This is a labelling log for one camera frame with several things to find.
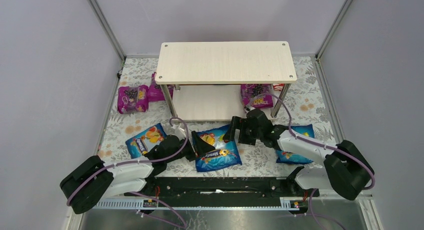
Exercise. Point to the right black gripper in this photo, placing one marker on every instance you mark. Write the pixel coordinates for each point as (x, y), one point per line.
(240, 129)

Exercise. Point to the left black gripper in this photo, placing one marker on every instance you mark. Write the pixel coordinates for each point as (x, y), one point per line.
(191, 148)

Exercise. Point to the blue slendy bag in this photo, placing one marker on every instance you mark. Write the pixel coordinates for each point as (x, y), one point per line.
(296, 159)
(145, 141)
(225, 155)

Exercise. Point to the purple candy bag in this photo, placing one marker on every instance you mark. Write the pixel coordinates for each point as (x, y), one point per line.
(155, 93)
(255, 96)
(132, 99)

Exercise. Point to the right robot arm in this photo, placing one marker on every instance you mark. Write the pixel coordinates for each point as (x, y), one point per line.
(344, 169)

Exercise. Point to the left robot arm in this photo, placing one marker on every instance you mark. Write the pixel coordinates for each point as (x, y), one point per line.
(94, 179)

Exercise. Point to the red white packet behind shelf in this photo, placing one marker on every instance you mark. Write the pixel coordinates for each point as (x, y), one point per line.
(278, 87)

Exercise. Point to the white wooden two-tier shelf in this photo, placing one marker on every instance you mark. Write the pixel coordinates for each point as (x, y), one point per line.
(201, 80)

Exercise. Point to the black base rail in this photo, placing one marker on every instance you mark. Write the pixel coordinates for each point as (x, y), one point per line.
(268, 186)

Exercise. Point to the slotted cable duct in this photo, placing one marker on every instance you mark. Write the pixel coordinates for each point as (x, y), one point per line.
(207, 204)

